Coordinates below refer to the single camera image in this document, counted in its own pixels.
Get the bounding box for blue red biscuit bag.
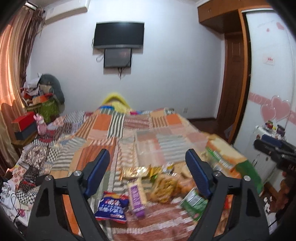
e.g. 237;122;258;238
94;191;129;223

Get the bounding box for white rice cracker pack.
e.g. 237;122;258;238
206;134;247;172

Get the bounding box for clear bag of fried snacks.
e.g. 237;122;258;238
149;173;182;204

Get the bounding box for white bedside cabinet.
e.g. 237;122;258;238
244;126;287;191

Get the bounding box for green white snack bag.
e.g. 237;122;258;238
180;188;208;221

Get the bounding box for brown wooden door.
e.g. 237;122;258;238
217;32;244;140

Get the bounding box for gold foil snack packet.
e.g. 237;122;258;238
119;167;149;181

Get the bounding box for purple white snack box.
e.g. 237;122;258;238
127;178;147;218

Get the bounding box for pink plush toy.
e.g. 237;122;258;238
34;113;47;136

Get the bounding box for red and black boxes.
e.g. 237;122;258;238
11;111;37;141

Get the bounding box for patchwork striped bed blanket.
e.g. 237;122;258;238
4;105;265;241

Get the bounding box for clothes pile on chair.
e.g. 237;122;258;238
20;74;65;123

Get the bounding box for yellow pillow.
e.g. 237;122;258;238
101;92;132;113

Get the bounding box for wooden overhead cabinet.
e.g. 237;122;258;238
197;0;271;34

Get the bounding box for orange brown curtain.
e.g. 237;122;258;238
1;6;44;173

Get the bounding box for white air conditioner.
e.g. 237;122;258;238
45;0;90;25

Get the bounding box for black wall television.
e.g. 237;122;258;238
93;22;144;49

